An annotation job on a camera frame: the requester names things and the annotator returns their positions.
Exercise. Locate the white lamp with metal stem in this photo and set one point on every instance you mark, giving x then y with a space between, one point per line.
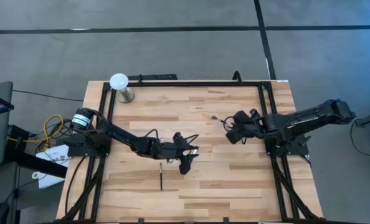
119 81

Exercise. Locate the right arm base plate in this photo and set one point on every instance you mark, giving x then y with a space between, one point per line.
294 151

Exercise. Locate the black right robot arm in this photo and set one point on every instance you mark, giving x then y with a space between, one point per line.
309 119

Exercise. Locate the black desk stand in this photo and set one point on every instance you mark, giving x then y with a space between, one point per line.
32 161

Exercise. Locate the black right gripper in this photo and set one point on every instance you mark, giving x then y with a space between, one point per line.
253 129

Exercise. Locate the black edge bracket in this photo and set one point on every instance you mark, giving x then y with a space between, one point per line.
141 221
226 221

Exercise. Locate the white paper sheet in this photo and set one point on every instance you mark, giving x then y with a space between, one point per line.
52 180

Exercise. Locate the black aluminium table frame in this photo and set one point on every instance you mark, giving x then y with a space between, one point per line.
188 84

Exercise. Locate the thin black makeup brush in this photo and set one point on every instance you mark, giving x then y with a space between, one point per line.
161 179

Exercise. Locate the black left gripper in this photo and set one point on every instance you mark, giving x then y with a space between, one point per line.
167 149

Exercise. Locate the black bar device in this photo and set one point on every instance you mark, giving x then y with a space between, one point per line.
154 76

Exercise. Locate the black arched clamp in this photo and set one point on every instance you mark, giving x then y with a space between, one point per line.
240 77

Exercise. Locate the clear plastic bag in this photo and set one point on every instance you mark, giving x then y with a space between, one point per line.
217 127

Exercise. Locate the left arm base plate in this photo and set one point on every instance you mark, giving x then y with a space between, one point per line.
79 149

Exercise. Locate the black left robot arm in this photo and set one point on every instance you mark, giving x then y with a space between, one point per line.
119 133

